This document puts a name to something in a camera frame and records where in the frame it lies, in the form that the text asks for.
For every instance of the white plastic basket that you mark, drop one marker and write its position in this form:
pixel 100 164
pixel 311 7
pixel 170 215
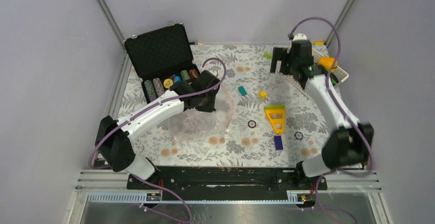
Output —
pixel 319 52

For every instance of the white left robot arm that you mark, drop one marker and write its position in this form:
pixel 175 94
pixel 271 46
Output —
pixel 115 137

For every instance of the black poker chip case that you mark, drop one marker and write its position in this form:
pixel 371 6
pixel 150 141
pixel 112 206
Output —
pixel 160 53

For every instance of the floral table mat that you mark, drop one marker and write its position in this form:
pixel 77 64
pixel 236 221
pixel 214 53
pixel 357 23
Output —
pixel 249 140

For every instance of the teal toy block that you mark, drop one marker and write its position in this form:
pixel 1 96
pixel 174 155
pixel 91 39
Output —
pixel 242 91

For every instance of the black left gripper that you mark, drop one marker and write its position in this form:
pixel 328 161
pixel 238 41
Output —
pixel 210 107

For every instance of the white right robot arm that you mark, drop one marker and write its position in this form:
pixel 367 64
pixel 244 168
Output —
pixel 349 141

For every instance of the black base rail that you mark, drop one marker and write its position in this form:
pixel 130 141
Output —
pixel 226 183

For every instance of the yellow bell pepper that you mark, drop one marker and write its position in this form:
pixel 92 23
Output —
pixel 328 62

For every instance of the green plastic piece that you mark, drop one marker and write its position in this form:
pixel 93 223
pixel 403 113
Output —
pixel 267 55

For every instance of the purple toy brick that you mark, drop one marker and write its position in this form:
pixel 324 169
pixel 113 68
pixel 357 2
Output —
pixel 278 143

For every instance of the yellow triangular plastic tool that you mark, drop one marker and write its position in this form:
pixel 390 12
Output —
pixel 276 115

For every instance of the clear zip top bag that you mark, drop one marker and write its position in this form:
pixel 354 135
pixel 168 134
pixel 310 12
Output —
pixel 193 124

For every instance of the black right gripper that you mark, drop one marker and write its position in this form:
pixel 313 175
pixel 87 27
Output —
pixel 281 55

